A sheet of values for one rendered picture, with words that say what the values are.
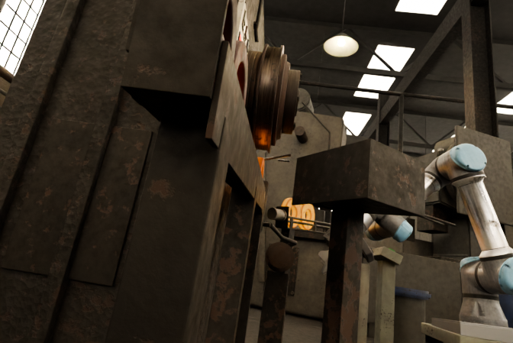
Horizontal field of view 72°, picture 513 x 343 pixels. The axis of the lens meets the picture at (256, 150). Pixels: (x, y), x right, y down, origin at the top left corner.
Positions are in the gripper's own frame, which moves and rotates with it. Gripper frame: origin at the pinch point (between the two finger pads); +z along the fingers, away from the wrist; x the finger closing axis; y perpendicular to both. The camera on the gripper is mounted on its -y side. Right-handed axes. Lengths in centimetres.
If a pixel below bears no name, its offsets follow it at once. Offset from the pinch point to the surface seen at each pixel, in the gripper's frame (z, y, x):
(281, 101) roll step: -38, 42, 32
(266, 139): -26, 44, 21
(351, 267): 3.3, -18.1, 24.4
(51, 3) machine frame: 4, 84, 95
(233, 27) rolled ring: 8, -20, 90
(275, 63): -45, 46, 44
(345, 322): 13.8, -22.6, 19.7
